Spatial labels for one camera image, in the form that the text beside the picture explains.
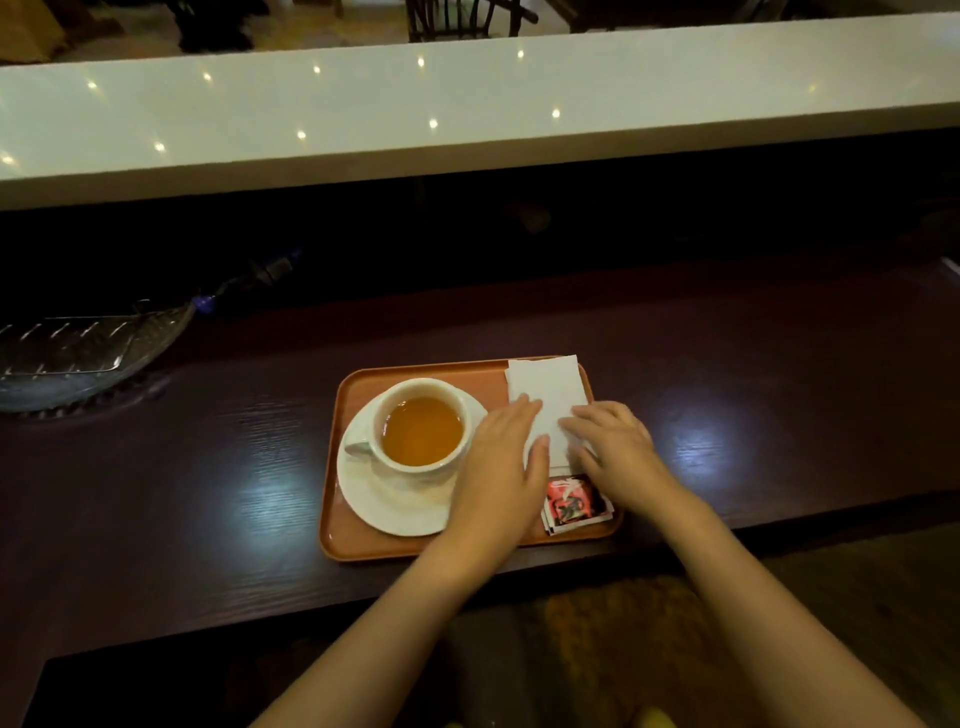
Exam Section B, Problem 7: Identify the person's left hand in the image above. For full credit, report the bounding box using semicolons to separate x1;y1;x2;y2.
441;393;553;565

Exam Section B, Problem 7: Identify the person's right hand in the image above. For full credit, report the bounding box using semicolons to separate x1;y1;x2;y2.
558;400;682;520

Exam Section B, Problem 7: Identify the white paper napkin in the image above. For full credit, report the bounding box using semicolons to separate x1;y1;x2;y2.
505;354;594;471

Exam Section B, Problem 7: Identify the person's left forearm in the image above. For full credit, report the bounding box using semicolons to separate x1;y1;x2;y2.
251;536;526;728

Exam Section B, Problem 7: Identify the person's right forearm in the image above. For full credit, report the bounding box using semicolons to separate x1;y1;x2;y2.
633;483;928;728

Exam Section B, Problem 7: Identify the red black sachet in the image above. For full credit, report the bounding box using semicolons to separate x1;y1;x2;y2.
544;474;610;526

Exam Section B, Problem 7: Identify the white sachet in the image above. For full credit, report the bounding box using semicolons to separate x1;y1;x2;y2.
540;495;616;537

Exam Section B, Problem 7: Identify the white ceramic tea cup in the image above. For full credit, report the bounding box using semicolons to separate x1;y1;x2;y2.
344;377;475;483

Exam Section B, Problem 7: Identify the amber tea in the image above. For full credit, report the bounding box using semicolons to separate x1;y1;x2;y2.
381;396;465;468

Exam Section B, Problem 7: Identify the white ceramic saucer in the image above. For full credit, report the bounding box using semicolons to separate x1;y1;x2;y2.
336;387;490;538

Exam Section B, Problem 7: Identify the orange plastic serving tray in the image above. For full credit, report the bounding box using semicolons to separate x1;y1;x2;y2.
318;356;625;564

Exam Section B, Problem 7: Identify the dark bottle purple band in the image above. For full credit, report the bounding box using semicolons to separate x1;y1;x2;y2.
190;250;303;313

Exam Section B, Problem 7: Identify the white bar counter ledge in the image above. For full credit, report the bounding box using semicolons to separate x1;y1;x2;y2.
0;11;960;213

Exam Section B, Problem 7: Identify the dark wooden chair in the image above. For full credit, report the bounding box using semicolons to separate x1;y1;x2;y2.
403;0;540;43

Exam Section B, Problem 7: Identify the clear glass bowl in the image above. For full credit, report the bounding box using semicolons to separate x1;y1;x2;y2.
0;301;198;415

